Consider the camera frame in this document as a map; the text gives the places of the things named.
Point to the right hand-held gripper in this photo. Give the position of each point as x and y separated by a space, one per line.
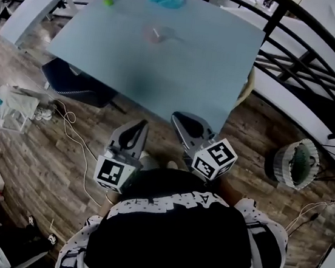
213 161

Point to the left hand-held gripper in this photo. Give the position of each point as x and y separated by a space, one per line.
108 173

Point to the clear pink cup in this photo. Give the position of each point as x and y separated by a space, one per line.
151 37

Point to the person's left forearm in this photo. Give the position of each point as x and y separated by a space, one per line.
109 202

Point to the person's right forearm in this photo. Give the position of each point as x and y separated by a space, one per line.
228 193

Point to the person's white shoe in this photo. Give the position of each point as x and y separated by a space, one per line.
148 161

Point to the white sneakers pair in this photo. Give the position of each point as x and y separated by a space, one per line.
44 114

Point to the white ribbed basket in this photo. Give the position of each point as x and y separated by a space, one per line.
283 164

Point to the person's black white shirt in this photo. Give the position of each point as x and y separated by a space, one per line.
172 238

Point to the white fabric bag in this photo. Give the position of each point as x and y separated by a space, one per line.
18 101

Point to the black metal railing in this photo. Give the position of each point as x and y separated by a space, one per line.
275 20

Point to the blue fluffy cloth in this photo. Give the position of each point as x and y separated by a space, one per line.
166 0

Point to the white table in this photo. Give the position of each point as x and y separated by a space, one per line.
33 11

